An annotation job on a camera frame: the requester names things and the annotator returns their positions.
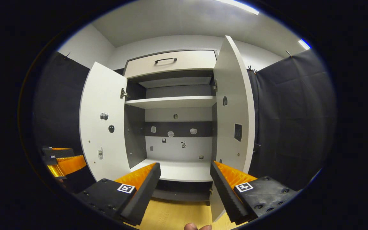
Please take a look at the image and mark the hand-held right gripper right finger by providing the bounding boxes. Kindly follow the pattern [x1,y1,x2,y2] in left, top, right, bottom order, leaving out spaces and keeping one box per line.
[210,161,299,225]

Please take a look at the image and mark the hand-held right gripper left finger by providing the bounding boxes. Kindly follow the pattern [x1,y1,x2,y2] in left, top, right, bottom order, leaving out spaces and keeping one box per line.
[75,162,161,226]

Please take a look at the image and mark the white camera-sticker cabinet door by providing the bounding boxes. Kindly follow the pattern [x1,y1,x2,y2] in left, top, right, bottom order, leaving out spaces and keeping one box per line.
[79,62,132,182]

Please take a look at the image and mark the white double-door shoe cabinet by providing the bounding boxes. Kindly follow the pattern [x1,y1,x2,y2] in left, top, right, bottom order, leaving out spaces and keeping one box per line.
[79,35,256,222]

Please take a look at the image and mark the white headphone-sticker cabinet door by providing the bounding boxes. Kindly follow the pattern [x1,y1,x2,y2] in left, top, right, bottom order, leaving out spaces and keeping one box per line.
[209,35,256,222]

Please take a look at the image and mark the white cabinet shelf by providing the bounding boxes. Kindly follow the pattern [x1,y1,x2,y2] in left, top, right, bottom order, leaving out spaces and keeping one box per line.
[125,96,217,110]

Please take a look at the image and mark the black backdrop cloth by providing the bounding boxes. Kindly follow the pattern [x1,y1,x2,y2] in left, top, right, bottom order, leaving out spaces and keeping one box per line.
[32,48,336,194]

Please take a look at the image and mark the long ceiling light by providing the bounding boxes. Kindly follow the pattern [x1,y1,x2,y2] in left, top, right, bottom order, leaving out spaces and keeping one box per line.
[216,0,260,15]

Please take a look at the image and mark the black drawer handle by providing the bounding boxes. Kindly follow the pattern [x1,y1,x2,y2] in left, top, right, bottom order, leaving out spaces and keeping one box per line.
[154,57,177,65]

